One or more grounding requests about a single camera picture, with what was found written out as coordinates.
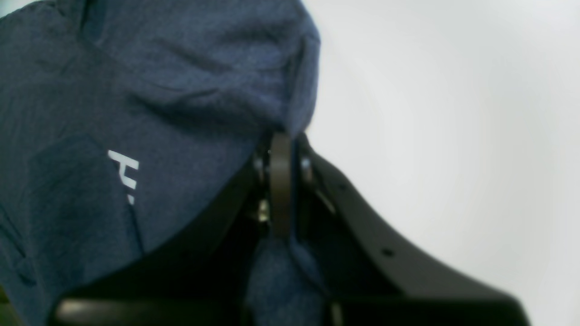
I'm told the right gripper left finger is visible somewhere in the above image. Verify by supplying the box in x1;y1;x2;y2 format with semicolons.
50;133;292;326

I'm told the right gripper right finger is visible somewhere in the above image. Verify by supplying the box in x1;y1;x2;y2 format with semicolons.
295;136;530;326

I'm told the navy blue T-shirt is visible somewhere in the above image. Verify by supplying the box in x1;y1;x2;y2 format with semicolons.
0;0;321;326

